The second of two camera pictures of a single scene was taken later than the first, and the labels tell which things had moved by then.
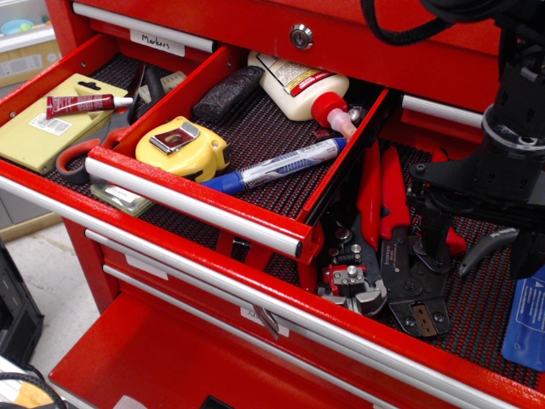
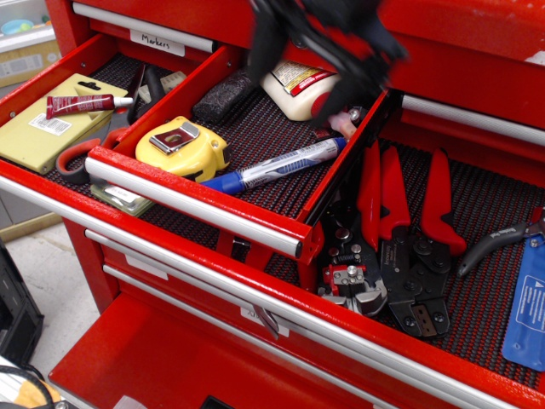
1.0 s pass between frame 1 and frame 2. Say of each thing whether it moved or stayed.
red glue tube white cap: stayed
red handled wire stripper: stayed
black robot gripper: moved
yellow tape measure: stayed
